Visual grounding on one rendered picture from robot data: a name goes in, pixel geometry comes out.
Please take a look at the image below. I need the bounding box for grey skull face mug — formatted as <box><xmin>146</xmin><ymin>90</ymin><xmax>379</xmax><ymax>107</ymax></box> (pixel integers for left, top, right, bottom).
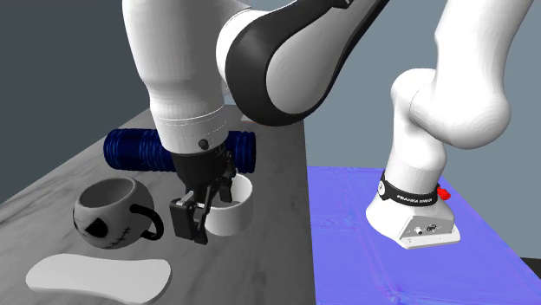
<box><xmin>72</xmin><ymin>176</ymin><xmax>166</xmax><ymax>250</ymax></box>

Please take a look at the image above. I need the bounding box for white flat board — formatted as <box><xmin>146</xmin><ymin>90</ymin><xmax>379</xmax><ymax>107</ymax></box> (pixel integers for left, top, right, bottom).
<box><xmin>25</xmin><ymin>252</ymin><xmax>173</xmax><ymax>305</ymax></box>

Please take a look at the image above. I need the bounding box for blue ribbed cylinder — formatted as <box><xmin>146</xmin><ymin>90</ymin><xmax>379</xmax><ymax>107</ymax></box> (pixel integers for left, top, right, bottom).
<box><xmin>102</xmin><ymin>127</ymin><xmax>257</xmax><ymax>176</ymax></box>

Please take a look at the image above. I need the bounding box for white round cup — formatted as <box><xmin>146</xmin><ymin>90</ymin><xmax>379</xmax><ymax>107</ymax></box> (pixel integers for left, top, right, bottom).
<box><xmin>204</xmin><ymin>172</ymin><xmax>255</xmax><ymax>237</ymax></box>

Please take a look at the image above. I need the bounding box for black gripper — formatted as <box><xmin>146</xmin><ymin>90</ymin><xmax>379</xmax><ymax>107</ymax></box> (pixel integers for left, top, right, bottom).
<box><xmin>168</xmin><ymin>142</ymin><xmax>238</xmax><ymax>246</ymax></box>

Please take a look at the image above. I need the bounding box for purple robot stand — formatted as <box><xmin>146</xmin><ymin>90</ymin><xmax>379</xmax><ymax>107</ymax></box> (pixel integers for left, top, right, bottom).
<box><xmin>305</xmin><ymin>165</ymin><xmax>541</xmax><ymax>305</ymax></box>

